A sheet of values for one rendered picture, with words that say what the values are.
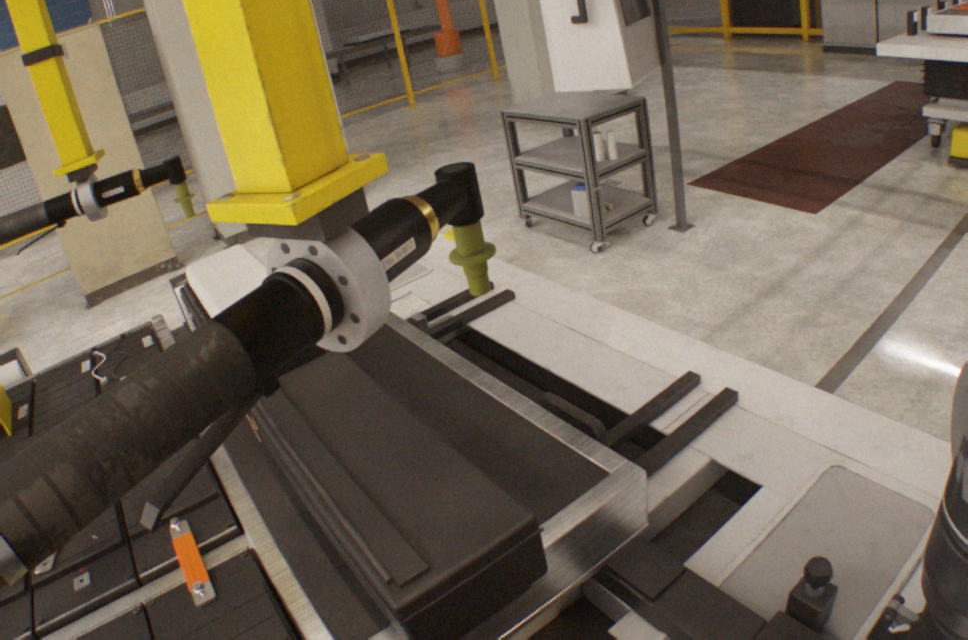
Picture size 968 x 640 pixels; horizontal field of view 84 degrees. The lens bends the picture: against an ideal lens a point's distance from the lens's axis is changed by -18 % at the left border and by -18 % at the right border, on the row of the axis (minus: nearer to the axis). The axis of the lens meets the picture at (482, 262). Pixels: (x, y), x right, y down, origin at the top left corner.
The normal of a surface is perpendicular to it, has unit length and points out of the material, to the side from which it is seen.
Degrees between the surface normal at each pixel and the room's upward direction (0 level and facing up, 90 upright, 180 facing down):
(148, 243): 90
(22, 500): 49
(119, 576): 0
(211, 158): 90
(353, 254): 56
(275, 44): 90
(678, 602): 0
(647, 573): 0
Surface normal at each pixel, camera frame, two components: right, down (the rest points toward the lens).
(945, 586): -0.96, 0.26
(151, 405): 0.60, -0.44
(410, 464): -0.18, -0.89
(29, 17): 0.36, 0.33
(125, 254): 0.58, 0.24
